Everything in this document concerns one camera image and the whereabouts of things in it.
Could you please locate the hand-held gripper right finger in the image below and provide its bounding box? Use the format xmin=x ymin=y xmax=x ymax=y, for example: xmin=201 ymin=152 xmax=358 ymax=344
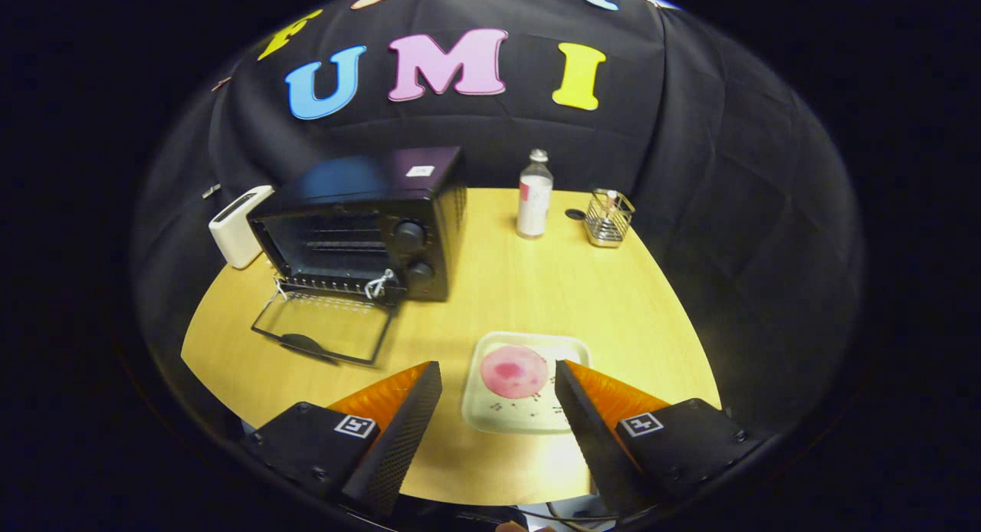
xmin=553 ymin=359 xmax=771 ymax=517

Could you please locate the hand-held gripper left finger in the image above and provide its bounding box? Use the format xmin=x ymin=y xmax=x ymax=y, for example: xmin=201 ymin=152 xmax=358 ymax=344
xmin=239 ymin=361 xmax=444 ymax=521

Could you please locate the cream rectangular plate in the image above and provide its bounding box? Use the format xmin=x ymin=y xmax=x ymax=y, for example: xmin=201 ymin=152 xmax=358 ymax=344
xmin=461 ymin=331 xmax=592 ymax=435

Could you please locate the pink round food slice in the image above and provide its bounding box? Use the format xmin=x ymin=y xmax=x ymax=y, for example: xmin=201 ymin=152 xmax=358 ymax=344
xmin=481 ymin=345 xmax=550 ymax=399

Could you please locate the black toaster oven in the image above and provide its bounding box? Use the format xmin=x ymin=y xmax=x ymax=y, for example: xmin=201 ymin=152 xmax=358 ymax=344
xmin=249 ymin=146 xmax=468 ymax=366

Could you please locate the white pop-up toaster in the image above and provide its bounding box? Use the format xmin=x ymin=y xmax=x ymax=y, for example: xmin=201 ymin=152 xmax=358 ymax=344
xmin=208 ymin=185 xmax=275 ymax=270

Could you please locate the clear glass bottle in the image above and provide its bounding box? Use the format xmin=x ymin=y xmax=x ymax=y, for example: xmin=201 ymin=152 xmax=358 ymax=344
xmin=516 ymin=149 xmax=554 ymax=240

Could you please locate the metal wire basket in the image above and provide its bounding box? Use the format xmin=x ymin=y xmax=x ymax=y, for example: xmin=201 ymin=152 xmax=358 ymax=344
xmin=584 ymin=189 xmax=636 ymax=248

